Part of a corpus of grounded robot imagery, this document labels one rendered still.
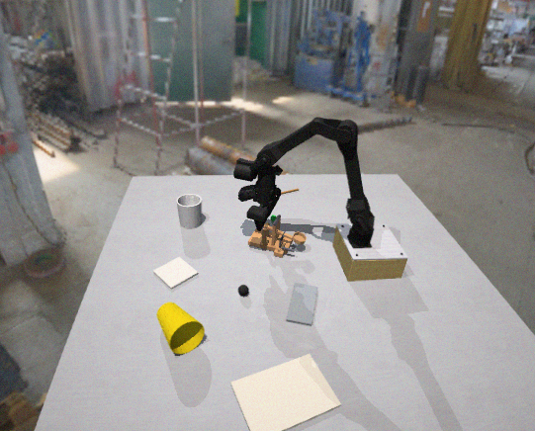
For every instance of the white flat square plate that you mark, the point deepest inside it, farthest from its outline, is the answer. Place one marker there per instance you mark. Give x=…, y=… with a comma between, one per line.
x=175, y=273

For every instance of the yellow cup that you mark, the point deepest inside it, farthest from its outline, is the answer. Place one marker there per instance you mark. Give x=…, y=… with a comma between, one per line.
x=183, y=332

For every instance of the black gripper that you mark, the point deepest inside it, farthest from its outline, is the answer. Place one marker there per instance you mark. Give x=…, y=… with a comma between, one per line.
x=267, y=199

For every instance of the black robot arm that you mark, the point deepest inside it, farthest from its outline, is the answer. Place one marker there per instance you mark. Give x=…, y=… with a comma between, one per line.
x=345, y=133

